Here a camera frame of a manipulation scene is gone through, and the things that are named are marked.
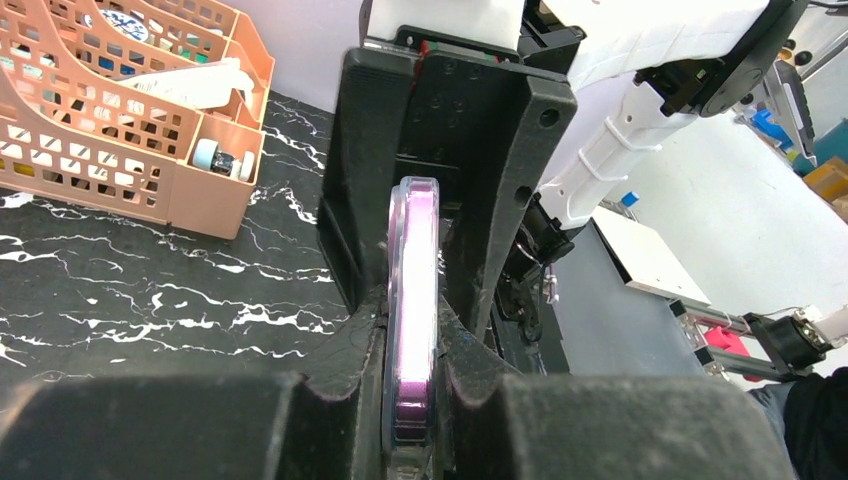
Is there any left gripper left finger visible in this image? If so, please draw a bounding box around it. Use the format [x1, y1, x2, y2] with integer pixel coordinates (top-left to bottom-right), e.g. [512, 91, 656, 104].
[1, 287, 387, 479]

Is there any orange desk file organizer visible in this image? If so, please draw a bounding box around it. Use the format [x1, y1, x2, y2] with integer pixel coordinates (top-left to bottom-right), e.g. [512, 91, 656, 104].
[1, 1, 275, 239]

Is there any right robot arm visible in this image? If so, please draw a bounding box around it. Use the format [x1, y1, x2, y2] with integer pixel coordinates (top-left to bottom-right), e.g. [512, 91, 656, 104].
[317, 1, 808, 341]

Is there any white plastic packet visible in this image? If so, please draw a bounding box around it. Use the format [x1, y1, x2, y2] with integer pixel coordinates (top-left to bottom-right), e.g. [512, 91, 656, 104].
[117, 57, 255, 110]

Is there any round blue lid jar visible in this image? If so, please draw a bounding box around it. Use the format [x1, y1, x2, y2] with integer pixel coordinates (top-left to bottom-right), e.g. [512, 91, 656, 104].
[99, 9, 152, 43]

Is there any purple back magsafe phone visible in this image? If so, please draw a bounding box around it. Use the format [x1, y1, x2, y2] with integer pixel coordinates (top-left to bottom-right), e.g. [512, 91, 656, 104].
[381, 177, 439, 479]

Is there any black clad person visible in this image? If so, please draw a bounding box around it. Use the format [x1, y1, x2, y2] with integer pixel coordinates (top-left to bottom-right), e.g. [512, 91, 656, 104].
[748, 367, 847, 479]

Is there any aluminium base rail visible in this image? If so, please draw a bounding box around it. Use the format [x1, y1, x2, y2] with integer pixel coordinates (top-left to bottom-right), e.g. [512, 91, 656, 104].
[669, 298, 848, 386]

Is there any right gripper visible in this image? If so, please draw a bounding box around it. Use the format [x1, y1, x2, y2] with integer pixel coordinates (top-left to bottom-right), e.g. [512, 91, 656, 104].
[317, 1, 577, 338]

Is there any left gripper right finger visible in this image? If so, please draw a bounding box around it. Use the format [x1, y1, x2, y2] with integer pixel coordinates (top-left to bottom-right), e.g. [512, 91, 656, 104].
[438, 301, 793, 479]

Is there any white flat box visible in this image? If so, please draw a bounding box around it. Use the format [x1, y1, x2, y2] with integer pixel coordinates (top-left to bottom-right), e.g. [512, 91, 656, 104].
[592, 207, 711, 307]

